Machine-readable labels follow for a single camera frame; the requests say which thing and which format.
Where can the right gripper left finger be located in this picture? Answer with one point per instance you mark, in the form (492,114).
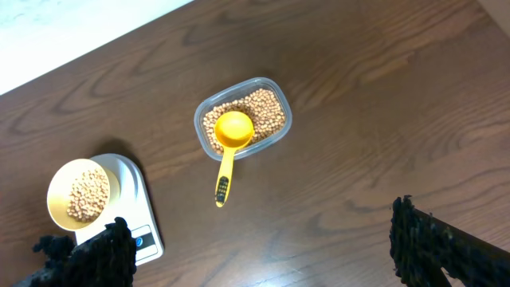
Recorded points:
(105,260)

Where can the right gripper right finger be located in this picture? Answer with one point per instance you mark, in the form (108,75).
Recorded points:
(427,251)

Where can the yellow measuring scoop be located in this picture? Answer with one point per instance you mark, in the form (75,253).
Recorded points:
(234,130)

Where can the white digital kitchen scale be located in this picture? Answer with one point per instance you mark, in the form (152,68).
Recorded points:
(133,206)

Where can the soybeans in yellow bowl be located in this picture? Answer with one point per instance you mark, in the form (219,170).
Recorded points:
(89,195)

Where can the pale yellow bowl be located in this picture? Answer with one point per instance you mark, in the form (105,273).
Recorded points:
(59,190)

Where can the clear container of soybeans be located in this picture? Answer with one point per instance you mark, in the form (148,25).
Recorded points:
(261,99)

